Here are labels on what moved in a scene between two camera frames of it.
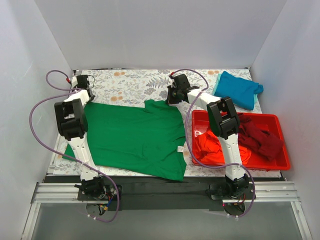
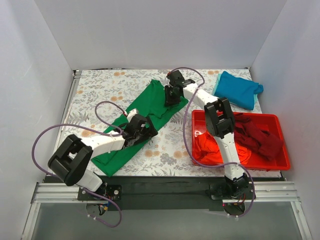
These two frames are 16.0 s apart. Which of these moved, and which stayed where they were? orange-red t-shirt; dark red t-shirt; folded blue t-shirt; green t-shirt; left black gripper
Moved: left black gripper; green t-shirt
Stayed: dark red t-shirt; folded blue t-shirt; orange-red t-shirt
